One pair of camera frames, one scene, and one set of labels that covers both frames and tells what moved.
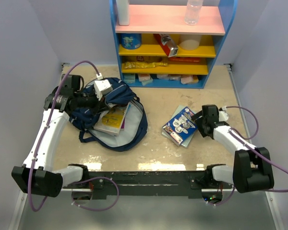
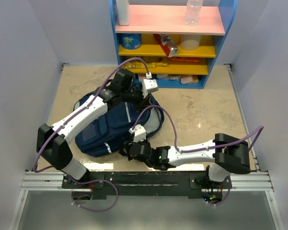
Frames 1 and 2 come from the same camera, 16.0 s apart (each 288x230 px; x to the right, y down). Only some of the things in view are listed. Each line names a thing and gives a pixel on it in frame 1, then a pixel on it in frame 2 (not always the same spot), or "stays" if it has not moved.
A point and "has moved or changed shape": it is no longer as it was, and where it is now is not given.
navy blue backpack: x=135 y=128 has moved or changed shape
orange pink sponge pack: x=192 y=79 stays
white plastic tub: x=189 y=42 stays
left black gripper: x=99 y=106 to x=143 y=103
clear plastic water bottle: x=192 y=11 stays
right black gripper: x=199 y=128 to x=129 y=144
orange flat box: x=184 y=60 stays
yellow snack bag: x=142 y=65 stays
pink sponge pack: x=145 y=78 stays
